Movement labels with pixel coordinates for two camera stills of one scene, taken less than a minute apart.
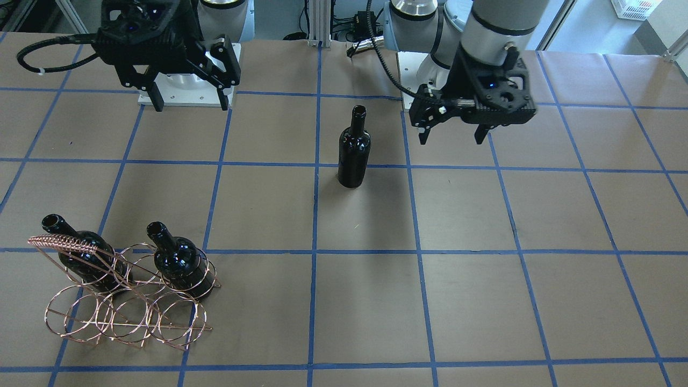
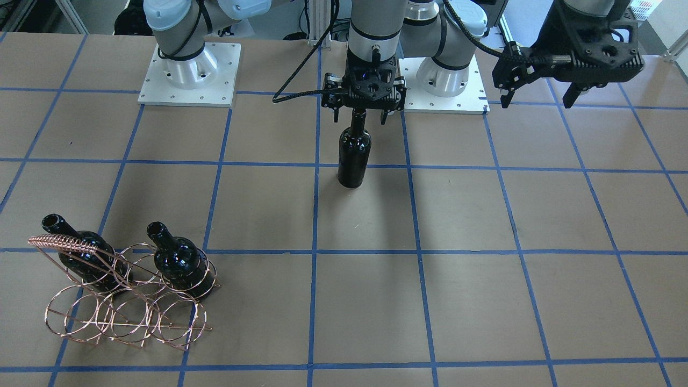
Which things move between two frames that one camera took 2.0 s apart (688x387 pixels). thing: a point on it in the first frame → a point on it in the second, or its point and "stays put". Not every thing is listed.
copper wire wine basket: [124, 294] stays put
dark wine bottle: [106, 271] stays put
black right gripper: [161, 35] → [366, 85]
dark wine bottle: [354, 150] stays put
